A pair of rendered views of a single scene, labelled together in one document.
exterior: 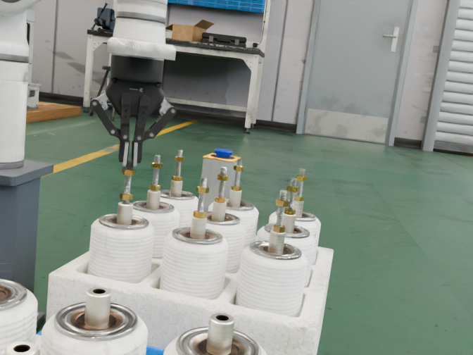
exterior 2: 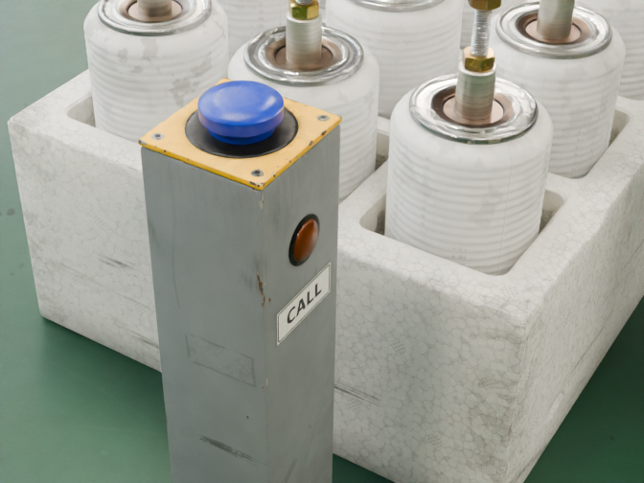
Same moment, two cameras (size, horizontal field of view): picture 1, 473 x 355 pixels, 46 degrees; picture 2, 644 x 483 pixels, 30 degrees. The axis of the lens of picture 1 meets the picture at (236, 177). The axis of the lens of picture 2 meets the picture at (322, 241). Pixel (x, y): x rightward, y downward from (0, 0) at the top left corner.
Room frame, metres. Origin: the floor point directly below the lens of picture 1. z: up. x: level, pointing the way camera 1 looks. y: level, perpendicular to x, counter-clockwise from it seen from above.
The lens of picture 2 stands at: (1.65, 0.23, 0.62)
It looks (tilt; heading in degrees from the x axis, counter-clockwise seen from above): 37 degrees down; 199
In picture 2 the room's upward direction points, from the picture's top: 1 degrees clockwise
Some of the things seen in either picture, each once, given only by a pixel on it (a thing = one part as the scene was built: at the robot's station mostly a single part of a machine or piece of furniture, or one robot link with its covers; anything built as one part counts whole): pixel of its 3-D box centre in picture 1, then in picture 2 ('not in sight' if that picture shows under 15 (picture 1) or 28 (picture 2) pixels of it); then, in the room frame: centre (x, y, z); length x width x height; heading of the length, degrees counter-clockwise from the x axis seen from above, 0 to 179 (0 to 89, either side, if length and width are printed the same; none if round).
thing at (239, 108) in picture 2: (222, 154); (241, 117); (1.20, 0.04, 0.32); 0.04 x 0.04 x 0.02
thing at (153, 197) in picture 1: (153, 200); (556, 12); (0.93, 0.14, 0.26); 0.02 x 0.02 x 0.03
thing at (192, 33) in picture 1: (188, 32); not in sight; (5.52, 0.63, 0.87); 0.40 x 0.30 x 0.23; 71
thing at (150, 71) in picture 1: (135, 85); not in sight; (0.81, 0.16, 0.46); 0.08 x 0.08 x 0.09
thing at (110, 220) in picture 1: (124, 222); not in sight; (0.81, 0.16, 0.25); 0.08 x 0.08 x 0.01
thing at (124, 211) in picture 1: (124, 213); not in sight; (0.81, 0.16, 0.26); 0.02 x 0.02 x 0.03
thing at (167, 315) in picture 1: (207, 308); (385, 179); (0.90, 0.02, 0.09); 0.39 x 0.39 x 0.18; 78
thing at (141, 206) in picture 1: (153, 207); (553, 30); (0.93, 0.14, 0.25); 0.08 x 0.08 x 0.01
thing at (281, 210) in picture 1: (280, 216); not in sight; (0.76, -0.07, 0.30); 0.01 x 0.01 x 0.08
